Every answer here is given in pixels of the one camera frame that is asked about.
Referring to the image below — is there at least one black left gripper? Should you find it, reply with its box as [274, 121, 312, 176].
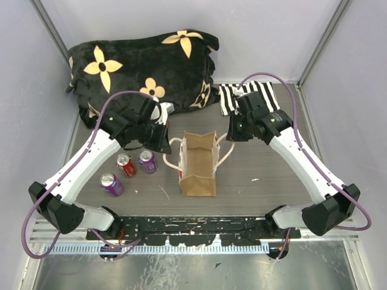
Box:
[137, 118, 171, 154]

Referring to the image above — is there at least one purple soda can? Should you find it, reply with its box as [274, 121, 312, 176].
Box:
[138, 149, 158, 174]
[99, 173, 123, 197]

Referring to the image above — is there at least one brown canvas tote bag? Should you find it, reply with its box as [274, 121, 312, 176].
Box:
[163, 132, 235, 197]

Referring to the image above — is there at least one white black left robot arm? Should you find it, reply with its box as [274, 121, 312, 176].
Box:
[28, 93, 174, 239]

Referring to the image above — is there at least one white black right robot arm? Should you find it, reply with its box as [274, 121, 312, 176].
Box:
[227, 91, 360, 238]

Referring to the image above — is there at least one black white striped cloth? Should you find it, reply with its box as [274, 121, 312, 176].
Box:
[218, 81, 280, 116]

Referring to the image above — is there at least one red soda can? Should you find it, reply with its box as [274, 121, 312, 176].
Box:
[115, 153, 137, 178]

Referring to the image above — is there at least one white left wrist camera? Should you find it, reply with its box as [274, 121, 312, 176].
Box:
[151, 97, 175, 125]

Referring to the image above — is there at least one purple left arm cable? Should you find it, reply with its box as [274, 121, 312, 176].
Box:
[21, 90, 157, 262]

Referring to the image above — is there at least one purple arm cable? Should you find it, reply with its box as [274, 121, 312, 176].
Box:
[236, 71, 372, 261]
[21, 90, 157, 262]

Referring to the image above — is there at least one black mounting base rail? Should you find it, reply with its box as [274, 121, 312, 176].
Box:
[86, 214, 303, 247]

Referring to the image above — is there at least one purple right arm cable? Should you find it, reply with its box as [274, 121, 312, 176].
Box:
[236, 71, 372, 261]

